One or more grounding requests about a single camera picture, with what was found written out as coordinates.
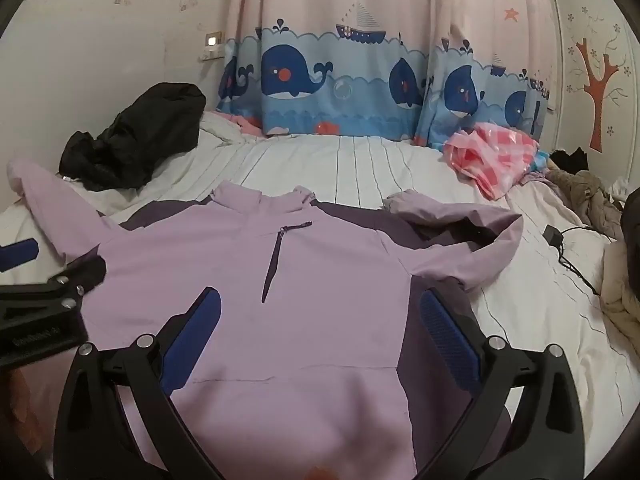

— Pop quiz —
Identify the dark grey cloth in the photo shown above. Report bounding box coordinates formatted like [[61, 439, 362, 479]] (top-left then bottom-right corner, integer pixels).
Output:
[[620, 200, 640, 242]]

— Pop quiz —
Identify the cream blanket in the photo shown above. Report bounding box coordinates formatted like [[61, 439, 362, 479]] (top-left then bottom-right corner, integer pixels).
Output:
[[600, 240, 640, 356]]

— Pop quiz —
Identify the white striped duvet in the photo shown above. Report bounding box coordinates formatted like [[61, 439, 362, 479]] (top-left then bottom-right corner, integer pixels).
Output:
[[0, 110, 640, 461]]

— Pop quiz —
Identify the purple two-tone jacket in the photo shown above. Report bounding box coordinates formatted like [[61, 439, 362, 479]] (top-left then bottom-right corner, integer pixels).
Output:
[[7, 159, 524, 480]]

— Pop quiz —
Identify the small black cloth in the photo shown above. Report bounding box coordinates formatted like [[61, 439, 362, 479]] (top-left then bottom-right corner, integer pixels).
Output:
[[550, 147, 591, 173]]

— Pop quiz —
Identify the black garment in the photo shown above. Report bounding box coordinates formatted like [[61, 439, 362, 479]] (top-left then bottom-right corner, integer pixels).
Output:
[[59, 82, 207, 192]]

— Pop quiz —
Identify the black charger with cable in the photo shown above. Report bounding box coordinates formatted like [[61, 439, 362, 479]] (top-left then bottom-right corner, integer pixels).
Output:
[[543, 225, 617, 297]]

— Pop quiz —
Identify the whale print curtain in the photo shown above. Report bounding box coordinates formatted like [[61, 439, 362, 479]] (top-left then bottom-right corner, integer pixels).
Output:
[[412, 0, 551, 148], [216, 0, 436, 138]]

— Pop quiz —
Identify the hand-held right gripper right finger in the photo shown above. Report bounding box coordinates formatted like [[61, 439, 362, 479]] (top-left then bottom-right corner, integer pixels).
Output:
[[419, 287, 588, 480]]

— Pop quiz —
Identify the pink checkered cloth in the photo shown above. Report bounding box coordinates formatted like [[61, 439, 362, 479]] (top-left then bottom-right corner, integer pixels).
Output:
[[442, 122, 541, 201]]

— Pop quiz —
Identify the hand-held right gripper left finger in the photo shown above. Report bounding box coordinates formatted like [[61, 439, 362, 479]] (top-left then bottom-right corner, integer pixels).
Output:
[[52, 286, 222, 480]]

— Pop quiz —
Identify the white wall socket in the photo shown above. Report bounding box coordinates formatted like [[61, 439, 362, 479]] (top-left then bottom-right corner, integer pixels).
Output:
[[200, 31, 226, 61]]

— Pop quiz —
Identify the white wardrobe door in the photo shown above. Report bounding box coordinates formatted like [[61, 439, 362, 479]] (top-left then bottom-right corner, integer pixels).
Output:
[[545, 0, 640, 186]]

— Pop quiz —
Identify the beige padded coat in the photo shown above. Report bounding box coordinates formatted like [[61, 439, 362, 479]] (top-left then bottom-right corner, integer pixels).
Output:
[[545, 167, 626, 241]]

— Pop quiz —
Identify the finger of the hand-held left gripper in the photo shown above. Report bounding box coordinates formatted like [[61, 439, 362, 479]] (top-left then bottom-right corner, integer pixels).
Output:
[[0, 239, 40, 273], [49, 254, 107, 311]]

